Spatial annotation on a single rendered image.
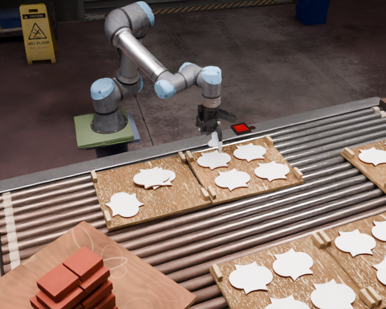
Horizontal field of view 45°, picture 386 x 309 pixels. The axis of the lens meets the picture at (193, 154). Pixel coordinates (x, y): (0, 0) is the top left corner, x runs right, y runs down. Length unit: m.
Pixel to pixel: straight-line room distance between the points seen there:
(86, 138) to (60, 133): 1.79
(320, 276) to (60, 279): 0.88
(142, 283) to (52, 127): 2.93
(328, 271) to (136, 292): 0.65
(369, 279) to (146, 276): 0.73
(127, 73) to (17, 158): 1.84
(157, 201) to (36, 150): 2.24
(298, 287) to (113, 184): 0.85
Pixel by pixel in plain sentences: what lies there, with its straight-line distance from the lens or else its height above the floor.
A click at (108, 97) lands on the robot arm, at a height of 1.08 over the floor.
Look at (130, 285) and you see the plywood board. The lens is 1.45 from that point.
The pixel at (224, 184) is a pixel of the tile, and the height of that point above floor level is 0.95.
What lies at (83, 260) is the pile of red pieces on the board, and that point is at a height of 1.32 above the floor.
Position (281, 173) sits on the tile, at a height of 0.95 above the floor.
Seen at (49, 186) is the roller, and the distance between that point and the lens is 2.05.
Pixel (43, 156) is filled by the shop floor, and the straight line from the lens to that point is 3.90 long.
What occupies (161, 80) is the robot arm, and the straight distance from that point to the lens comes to 1.83.
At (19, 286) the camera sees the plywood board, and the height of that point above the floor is 1.04.
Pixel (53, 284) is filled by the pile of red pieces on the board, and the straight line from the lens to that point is 1.13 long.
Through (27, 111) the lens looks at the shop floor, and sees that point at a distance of 4.57.
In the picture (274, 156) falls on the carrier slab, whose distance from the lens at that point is 2.13.
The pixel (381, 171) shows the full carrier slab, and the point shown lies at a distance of 2.17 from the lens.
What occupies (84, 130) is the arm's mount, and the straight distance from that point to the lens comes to 2.42.
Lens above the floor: 2.16
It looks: 35 degrees down
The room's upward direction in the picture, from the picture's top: straight up
